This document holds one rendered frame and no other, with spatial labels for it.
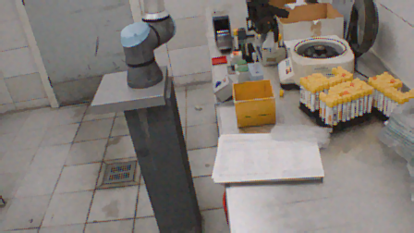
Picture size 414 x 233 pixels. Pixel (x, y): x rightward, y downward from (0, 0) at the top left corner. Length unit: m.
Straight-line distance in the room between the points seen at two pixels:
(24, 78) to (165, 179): 2.35
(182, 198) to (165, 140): 0.34
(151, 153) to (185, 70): 1.91
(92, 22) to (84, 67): 0.43
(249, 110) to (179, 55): 2.26
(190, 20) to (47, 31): 1.22
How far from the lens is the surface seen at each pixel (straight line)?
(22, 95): 3.99
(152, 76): 1.60
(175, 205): 1.93
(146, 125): 1.66
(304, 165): 1.13
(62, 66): 3.65
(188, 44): 3.47
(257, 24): 1.39
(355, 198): 1.06
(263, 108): 1.29
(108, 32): 3.43
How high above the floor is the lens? 1.61
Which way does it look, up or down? 32 degrees down
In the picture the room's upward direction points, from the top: 9 degrees counter-clockwise
